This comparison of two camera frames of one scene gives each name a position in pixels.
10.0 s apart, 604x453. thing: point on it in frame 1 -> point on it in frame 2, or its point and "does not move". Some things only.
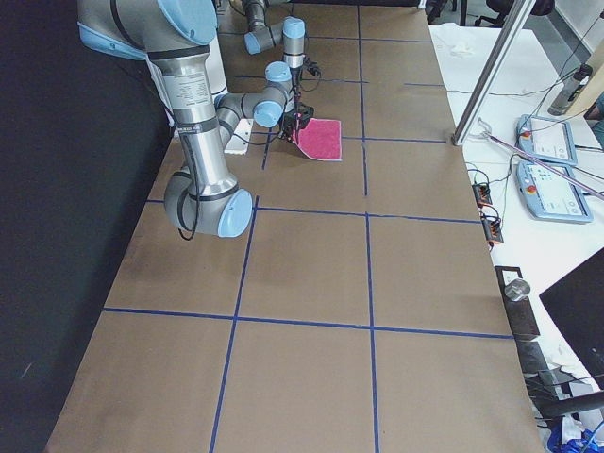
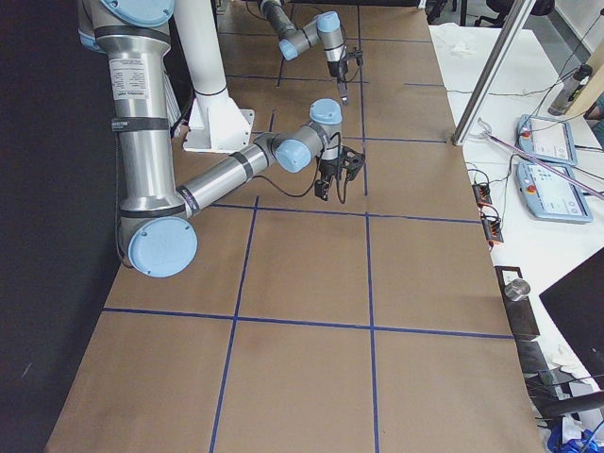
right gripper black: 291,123 -> 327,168
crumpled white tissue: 461,51 does not move
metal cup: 517,290 does not move
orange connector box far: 481,192 does not move
